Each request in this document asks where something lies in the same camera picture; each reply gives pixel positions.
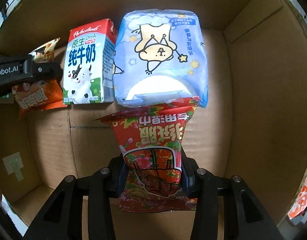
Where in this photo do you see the orange snack bag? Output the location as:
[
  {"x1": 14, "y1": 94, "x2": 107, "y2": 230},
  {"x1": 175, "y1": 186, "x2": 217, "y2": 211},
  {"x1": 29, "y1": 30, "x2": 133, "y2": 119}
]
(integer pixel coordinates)
[{"x1": 12, "y1": 37, "x2": 66, "y2": 119}]

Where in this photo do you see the blue cartoon tissue pack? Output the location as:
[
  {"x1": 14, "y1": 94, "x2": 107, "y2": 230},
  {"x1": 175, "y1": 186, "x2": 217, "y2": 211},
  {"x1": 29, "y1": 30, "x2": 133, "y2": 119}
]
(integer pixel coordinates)
[{"x1": 113, "y1": 9, "x2": 208, "y2": 108}]

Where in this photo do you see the milk carton red top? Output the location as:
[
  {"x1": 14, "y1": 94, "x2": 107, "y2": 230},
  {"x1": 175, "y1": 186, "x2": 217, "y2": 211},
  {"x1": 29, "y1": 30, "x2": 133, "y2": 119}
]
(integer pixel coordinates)
[{"x1": 63, "y1": 18, "x2": 117, "y2": 105}]

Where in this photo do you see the red floral wet wipes pack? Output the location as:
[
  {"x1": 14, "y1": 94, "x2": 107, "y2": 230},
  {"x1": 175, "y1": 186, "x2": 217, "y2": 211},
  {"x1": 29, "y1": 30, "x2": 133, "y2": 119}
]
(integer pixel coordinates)
[{"x1": 99, "y1": 97, "x2": 198, "y2": 213}]

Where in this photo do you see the cardboard box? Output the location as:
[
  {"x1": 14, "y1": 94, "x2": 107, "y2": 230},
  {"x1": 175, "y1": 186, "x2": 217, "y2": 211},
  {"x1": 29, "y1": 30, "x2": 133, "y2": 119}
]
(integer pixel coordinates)
[{"x1": 0, "y1": 0, "x2": 307, "y2": 225}]

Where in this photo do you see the orange white patterned cushion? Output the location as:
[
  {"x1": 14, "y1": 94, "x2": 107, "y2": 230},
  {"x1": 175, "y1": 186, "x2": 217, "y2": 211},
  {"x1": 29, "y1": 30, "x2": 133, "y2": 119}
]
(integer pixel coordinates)
[{"x1": 287, "y1": 176, "x2": 307, "y2": 219}]

